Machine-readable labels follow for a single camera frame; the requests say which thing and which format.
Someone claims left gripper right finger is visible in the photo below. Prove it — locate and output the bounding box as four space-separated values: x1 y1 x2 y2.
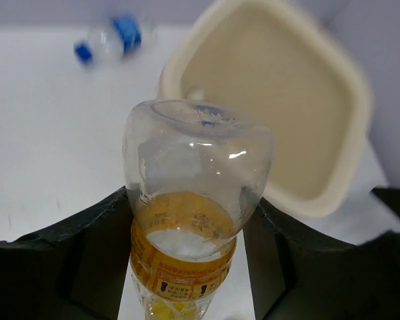
243 200 400 319

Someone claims orange label plastic bottle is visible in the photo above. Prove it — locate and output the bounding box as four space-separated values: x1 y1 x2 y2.
122 100 273 319

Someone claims beige plastic bin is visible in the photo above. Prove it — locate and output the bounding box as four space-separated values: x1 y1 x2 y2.
158 1 372 218

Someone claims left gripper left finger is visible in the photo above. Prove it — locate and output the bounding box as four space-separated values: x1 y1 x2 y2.
0 188 133 319

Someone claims blue cap bottle behind bin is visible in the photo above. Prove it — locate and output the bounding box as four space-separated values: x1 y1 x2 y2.
74 13 156 66

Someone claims blue label plastic bottle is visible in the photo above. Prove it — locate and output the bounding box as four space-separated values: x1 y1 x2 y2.
186 87 239 131

